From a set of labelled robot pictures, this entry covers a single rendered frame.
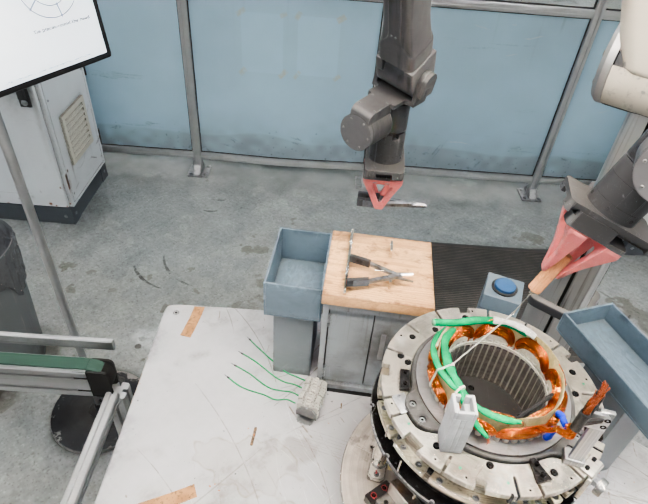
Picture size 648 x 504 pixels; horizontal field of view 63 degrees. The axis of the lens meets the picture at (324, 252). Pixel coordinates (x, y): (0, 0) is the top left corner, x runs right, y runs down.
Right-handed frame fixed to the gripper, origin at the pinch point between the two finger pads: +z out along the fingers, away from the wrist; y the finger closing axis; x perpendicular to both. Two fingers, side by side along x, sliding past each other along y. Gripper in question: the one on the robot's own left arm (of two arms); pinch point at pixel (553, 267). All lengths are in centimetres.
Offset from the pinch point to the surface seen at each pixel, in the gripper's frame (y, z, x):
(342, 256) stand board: -20.2, 32.6, 25.7
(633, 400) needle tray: 28.9, 18.0, 10.7
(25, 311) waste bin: -105, 143, 53
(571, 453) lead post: 15.6, 17.7, -7.2
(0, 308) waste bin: -107, 134, 44
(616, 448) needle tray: 40, 33, 17
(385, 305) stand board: -9.8, 30.5, 16.5
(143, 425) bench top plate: -38, 72, -2
